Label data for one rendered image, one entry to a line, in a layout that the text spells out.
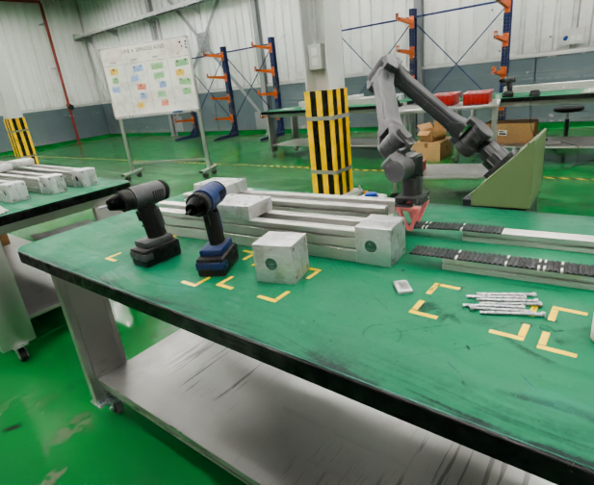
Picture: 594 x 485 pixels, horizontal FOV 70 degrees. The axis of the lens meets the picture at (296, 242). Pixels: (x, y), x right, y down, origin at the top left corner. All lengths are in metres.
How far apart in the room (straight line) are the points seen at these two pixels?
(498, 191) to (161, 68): 5.88
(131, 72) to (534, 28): 6.42
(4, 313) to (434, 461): 2.06
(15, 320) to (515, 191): 2.31
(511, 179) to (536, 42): 7.34
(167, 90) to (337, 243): 5.90
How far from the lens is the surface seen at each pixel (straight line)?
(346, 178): 4.60
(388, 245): 1.02
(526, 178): 1.45
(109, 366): 1.91
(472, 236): 1.20
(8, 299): 2.56
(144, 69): 7.01
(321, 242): 1.10
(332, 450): 1.36
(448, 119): 1.56
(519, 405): 0.68
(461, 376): 0.71
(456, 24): 9.05
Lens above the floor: 1.22
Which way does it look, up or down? 21 degrees down
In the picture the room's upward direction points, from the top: 6 degrees counter-clockwise
